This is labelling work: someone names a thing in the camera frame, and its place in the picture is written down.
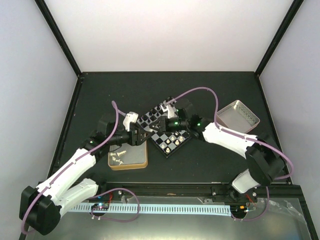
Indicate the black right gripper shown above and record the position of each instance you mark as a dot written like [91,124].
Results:
[166,127]

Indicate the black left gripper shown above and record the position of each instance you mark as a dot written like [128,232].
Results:
[137,141]

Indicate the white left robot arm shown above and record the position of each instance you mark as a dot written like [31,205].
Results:
[43,206]

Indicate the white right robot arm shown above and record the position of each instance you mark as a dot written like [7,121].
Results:
[263,160]

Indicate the black and white chessboard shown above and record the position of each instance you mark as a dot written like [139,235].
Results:
[159,138]

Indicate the tan sweet bear tin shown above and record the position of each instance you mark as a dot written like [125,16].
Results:
[127,157]

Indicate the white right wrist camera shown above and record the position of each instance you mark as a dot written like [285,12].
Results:
[168,110]

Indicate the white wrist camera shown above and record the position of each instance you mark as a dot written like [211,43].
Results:
[168,110]
[130,117]

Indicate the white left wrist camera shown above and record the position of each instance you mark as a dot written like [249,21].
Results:
[130,117]

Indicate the white slotted cable duct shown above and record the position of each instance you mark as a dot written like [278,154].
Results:
[168,209]

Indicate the black aluminium rail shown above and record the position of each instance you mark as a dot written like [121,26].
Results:
[216,191]

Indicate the black corner frame post left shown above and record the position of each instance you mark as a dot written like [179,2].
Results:
[47,15]

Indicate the black corner frame post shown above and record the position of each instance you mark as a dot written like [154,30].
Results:
[283,27]
[47,15]

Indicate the black corner frame post right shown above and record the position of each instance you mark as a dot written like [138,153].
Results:
[283,27]

